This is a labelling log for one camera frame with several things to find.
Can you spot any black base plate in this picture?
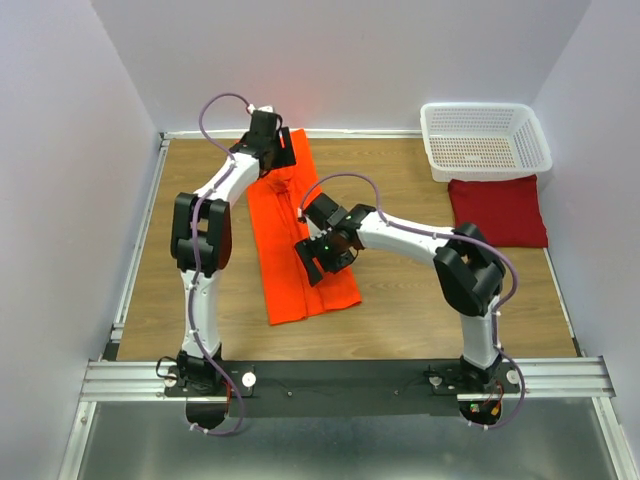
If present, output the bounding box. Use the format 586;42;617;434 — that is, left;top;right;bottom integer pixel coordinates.
156;357;520;431

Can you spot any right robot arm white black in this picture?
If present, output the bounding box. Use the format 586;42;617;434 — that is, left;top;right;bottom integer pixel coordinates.
295;193;505;392

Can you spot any aluminium rail frame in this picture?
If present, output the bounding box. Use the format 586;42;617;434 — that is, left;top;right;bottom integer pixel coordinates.
61;136;635;479

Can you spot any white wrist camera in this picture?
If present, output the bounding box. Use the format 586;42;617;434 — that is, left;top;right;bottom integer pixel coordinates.
246;104;275;114
310;230;329;242

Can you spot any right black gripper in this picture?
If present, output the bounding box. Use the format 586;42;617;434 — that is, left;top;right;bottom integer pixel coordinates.
294;229;355;286

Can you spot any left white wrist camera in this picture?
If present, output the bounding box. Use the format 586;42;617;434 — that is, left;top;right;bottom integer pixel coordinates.
246;104;275;114

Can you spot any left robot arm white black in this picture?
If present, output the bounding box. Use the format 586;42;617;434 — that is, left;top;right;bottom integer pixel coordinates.
170;106;295;395

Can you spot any white plastic basket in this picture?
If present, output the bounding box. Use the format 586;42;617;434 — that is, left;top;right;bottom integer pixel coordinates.
420;102;552;183

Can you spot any orange t shirt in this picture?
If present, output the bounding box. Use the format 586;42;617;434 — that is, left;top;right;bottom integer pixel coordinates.
247;129;362;326

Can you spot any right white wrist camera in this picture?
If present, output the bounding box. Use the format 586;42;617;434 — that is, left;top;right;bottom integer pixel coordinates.
310;230;329;242

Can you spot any folded dark red t shirt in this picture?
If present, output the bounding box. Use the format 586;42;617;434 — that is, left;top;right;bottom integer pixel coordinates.
448;175;549;249

